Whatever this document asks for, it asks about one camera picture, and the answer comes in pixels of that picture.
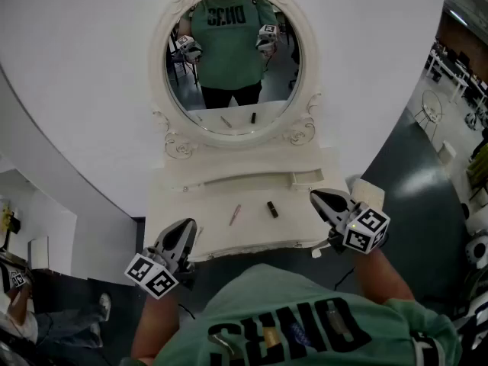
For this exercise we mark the green printed T-shirt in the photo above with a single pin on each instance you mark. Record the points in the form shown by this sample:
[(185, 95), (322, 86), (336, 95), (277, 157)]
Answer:
[(267, 296)]

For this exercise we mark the black device on stand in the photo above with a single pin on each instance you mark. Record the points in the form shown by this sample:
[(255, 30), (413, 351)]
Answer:
[(13, 225)]

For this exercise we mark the white round camera device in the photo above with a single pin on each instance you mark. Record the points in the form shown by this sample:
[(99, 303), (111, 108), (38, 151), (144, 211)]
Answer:
[(476, 251)]

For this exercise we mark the white ornate vanity table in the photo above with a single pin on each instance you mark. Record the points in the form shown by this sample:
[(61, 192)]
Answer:
[(251, 235)]

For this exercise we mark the person's right forearm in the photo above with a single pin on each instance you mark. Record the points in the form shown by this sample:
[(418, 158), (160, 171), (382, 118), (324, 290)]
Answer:
[(381, 280)]

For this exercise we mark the yellow-green chair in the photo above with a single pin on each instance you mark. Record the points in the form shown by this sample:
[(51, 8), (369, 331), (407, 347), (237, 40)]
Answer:
[(478, 174)]

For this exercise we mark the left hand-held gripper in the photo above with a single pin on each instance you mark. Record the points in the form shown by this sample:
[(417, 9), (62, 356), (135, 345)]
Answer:
[(152, 277)]

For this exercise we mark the grey flat panel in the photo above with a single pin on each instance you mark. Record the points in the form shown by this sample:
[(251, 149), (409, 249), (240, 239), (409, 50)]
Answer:
[(39, 253)]

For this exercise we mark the person's left forearm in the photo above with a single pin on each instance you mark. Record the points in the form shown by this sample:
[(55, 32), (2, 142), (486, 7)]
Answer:
[(156, 326)]

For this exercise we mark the white box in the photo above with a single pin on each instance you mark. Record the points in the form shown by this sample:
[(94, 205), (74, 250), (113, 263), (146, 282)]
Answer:
[(447, 151)]

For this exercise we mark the oval mirror ornate white frame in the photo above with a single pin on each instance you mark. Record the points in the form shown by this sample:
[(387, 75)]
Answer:
[(236, 90)]

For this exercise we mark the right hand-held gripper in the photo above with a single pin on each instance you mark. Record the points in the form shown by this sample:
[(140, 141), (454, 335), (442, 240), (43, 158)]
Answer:
[(366, 231)]

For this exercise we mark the black lipstick tube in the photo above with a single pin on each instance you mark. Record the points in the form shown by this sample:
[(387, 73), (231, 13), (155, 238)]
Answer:
[(272, 209)]

